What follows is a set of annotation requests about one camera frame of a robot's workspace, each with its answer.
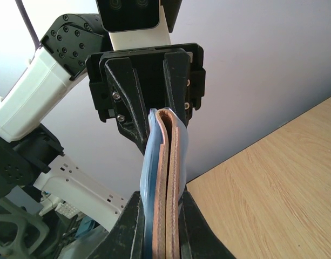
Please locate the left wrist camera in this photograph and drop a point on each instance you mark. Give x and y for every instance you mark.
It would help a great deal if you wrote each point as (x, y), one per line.
(136, 24)

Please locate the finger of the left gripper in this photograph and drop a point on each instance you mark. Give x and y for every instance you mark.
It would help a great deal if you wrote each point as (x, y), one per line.
(130, 109)
(176, 65)

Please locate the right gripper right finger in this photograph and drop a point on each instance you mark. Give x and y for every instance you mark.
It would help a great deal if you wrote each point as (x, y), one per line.
(196, 239)

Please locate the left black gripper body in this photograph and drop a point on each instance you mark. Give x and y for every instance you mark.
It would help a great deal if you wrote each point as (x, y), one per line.
(148, 63)

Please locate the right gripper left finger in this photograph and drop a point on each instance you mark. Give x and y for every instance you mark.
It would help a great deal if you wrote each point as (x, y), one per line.
(126, 239)

